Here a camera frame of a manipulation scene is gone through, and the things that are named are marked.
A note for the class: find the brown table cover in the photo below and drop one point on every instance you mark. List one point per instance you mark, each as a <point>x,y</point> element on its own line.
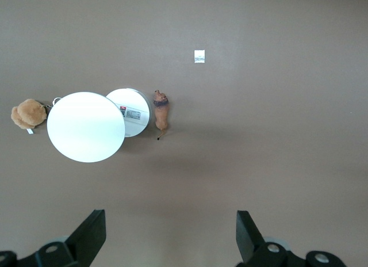
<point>258,134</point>

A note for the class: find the white round disc stand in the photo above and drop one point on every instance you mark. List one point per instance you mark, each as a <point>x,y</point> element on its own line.
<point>86,126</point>

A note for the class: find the small square tape patch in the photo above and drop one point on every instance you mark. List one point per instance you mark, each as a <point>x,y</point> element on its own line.
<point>199,56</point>

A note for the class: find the brown lion statue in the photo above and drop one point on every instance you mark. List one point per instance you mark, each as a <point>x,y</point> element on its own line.
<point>161,114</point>

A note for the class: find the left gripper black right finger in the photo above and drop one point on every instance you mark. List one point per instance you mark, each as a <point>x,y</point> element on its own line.
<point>247,235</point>

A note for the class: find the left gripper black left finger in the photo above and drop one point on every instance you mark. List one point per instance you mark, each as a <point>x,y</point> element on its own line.
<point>92,235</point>

